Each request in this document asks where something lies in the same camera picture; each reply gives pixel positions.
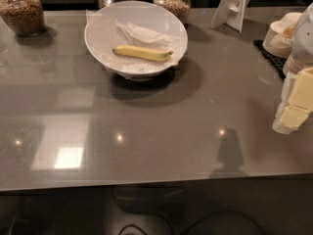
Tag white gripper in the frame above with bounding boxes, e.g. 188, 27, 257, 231
272, 68, 313, 134

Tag yellow banana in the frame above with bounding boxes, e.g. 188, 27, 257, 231
112, 45, 173, 62

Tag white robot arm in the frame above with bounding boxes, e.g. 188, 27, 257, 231
272, 3, 313, 134

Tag white bowl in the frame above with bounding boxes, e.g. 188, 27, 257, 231
83, 0, 189, 82

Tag black mesh mat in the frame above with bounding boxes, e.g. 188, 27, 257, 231
253, 40, 286, 80

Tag stacked white paper bowls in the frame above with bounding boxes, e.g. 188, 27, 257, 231
262, 12, 301, 59

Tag white folded sign stand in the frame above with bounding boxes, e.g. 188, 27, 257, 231
210, 0, 250, 32

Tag right glass jar of grains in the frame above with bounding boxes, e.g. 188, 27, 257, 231
153, 0, 191, 24

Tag glass jar of grains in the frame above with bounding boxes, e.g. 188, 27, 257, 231
153, 0, 191, 24
0, 0, 45, 36

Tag white paper liner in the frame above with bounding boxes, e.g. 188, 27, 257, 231
85, 9, 184, 71

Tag left glass jar of grains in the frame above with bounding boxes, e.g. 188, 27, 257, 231
0, 0, 45, 36

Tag black cable under table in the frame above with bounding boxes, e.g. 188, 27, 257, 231
117, 209, 265, 235

